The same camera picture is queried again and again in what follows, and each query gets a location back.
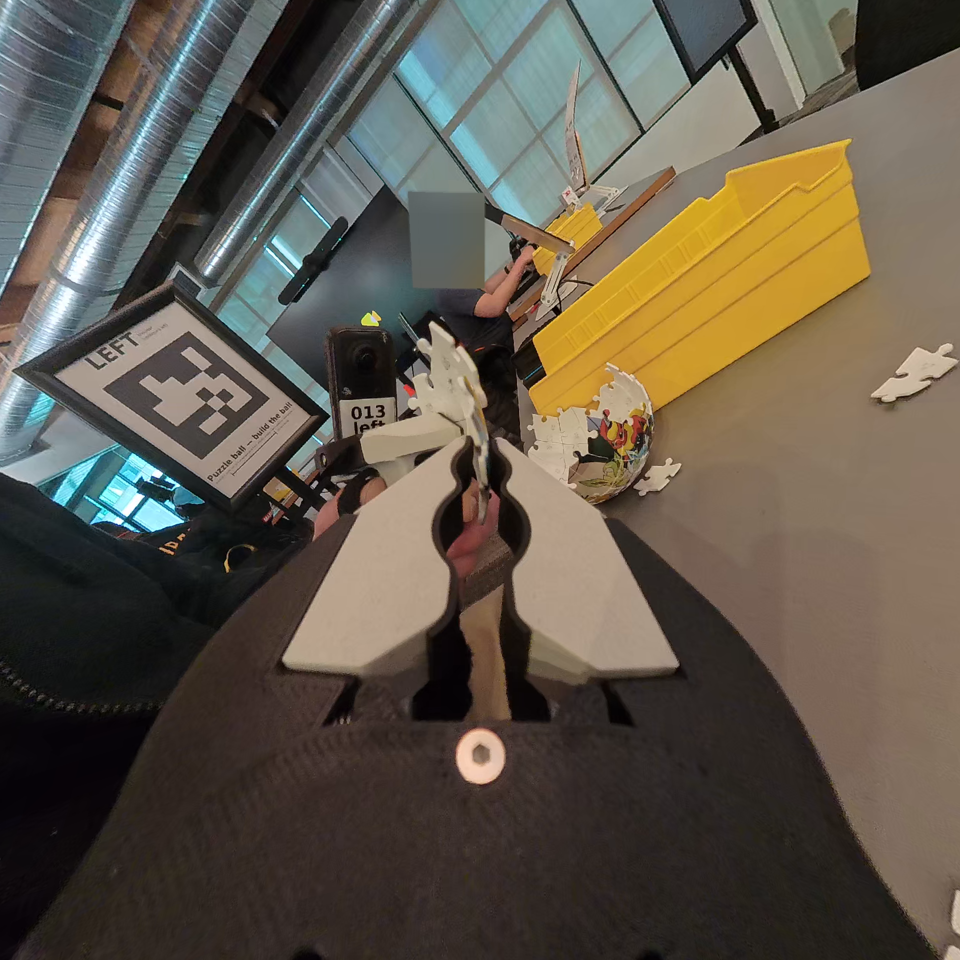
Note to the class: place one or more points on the silver ventilation duct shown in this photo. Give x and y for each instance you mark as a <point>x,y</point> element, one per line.
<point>300,150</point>
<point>112,210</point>
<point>45,112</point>

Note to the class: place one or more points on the person's left hand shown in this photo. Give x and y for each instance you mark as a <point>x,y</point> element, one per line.
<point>330,517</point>

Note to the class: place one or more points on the wooden edged table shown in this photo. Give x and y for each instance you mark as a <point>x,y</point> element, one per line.
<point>637,191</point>

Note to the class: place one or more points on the framed black and white sign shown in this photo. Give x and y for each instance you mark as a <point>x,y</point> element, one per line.
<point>172,390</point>

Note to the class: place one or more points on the white-backed puzzle piece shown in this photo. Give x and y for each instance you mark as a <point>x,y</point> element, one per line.
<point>442,401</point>
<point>919,371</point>
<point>450,360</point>
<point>955,919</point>
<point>484,465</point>
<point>658,478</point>

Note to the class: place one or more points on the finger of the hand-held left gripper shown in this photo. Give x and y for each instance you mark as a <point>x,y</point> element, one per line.
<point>397,454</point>
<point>439,429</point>

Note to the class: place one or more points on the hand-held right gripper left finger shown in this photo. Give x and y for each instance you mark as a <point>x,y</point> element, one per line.
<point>375,600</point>

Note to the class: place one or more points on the black screen on stand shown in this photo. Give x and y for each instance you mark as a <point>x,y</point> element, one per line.
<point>705,30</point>

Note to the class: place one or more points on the small yellow bin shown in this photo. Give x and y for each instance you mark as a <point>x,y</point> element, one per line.
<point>574,225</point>

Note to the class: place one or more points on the colourful puzzle ball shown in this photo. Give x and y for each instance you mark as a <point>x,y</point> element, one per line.
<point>615,442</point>

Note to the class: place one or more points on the large glass window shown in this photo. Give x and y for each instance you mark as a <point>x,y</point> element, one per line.
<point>525,75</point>

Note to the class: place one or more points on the white device on stand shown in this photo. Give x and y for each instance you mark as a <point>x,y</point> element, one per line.
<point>574,142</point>

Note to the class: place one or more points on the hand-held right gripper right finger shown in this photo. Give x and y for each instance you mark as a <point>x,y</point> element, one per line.
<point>592,600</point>

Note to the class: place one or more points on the yellow plastic bin stack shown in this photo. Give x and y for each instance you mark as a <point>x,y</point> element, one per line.
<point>712,300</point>

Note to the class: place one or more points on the large black screen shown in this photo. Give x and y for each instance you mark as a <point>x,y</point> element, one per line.
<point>375,247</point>

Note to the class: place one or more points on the black webcam bar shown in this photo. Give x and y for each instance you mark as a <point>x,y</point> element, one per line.
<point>311,262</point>

